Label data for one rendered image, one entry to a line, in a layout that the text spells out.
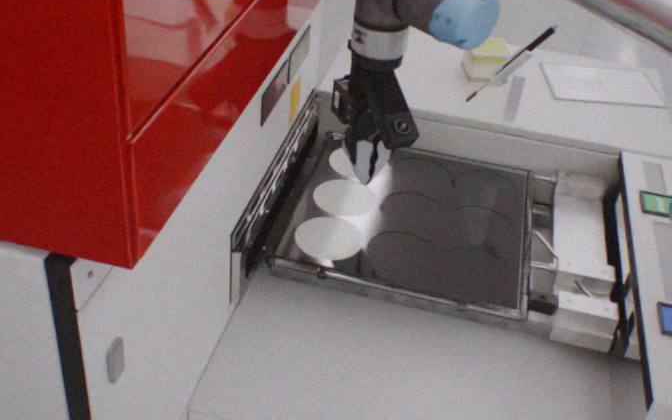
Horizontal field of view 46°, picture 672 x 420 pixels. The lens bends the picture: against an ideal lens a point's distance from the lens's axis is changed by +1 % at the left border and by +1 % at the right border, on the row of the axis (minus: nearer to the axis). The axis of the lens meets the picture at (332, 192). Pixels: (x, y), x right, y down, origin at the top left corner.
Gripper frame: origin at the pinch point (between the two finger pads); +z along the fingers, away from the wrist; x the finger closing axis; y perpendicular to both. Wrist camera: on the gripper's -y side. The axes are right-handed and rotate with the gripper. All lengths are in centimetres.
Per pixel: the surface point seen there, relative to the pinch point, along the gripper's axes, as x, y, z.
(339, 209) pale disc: 2.3, 3.4, 7.3
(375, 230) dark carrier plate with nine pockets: -0.3, -3.3, 7.2
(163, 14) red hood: 39, -30, -43
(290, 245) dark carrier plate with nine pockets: 13.2, -1.7, 7.2
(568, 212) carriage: -34.4, -8.8, 9.3
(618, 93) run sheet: -59, 9, 0
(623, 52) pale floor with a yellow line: -261, 172, 97
